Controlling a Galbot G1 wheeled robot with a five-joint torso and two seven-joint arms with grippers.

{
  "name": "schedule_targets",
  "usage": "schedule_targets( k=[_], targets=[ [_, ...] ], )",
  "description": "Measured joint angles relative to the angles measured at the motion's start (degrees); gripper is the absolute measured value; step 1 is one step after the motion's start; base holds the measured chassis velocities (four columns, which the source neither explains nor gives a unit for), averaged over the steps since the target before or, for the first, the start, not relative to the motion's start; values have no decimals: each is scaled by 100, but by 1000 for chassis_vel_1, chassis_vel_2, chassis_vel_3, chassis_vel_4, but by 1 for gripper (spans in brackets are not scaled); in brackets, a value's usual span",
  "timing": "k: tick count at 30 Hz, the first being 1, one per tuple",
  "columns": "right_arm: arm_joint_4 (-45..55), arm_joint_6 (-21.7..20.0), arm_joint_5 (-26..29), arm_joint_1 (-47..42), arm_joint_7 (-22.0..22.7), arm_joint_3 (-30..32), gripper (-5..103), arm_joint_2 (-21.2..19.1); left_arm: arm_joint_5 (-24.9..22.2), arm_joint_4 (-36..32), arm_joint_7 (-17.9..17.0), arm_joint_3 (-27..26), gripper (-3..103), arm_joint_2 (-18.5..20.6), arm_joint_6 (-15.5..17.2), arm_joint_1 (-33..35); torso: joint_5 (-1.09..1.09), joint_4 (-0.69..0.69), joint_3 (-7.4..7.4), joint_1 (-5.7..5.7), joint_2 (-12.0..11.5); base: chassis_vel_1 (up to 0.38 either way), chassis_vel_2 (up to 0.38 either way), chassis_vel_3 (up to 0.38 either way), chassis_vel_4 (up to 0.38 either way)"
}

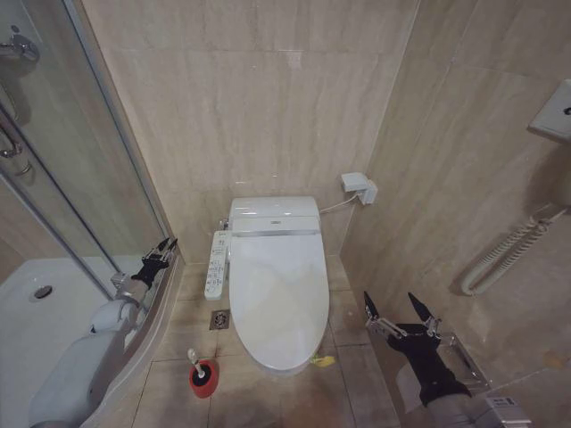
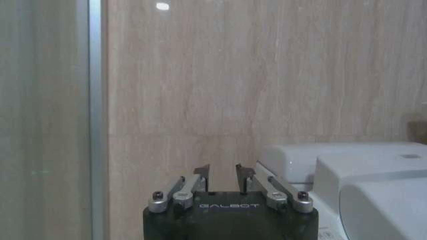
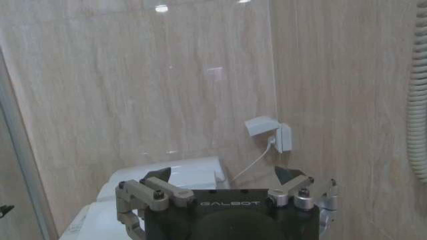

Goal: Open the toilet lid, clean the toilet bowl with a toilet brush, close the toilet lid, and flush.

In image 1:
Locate white bidet control panel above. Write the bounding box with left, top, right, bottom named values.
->
left=203, top=229, right=231, bottom=301

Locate white power cable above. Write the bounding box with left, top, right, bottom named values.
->
left=319, top=194, right=359, bottom=215

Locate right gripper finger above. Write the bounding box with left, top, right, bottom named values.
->
left=362, top=291, right=408, bottom=342
left=407, top=292, right=444, bottom=339

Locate white coiled telephone cord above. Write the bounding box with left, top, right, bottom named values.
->
left=453, top=208, right=571, bottom=297

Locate white toilet paper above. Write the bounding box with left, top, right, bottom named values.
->
left=395, top=365, right=425, bottom=412

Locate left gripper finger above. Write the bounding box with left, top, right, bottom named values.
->
left=142, top=237, right=172, bottom=266
left=160, top=238, right=179, bottom=268

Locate white toilet with bidet unit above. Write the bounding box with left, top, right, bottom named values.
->
left=228, top=195, right=333, bottom=375

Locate white toilet lid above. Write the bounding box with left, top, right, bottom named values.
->
left=228, top=231, right=332, bottom=371

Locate square metal floor drain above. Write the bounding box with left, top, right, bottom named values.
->
left=209, top=308, right=231, bottom=332

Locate white-handled toilet brush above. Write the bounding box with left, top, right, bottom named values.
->
left=186, top=348, right=216, bottom=381

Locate white wall power box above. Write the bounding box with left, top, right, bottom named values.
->
left=340, top=170, right=380, bottom=207

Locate glass shower enclosure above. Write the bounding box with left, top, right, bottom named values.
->
left=0, top=0, right=180, bottom=358

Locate silver toilet paper holder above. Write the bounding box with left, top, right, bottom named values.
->
left=438, top=331, right=493, bottom=394

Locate chrome shower door handle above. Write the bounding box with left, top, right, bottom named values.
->
left=0, top=119, right=24, bottom=161

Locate red toilet brush holder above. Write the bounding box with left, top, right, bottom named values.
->
left=188, top=359, right=221, bottom=399

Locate white shower tray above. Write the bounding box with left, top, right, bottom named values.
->
left=0, top=257, right=118, bottom=428

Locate chrome shower faucet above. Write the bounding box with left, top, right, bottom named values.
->
left=0, top=25, right=42, bottom=62

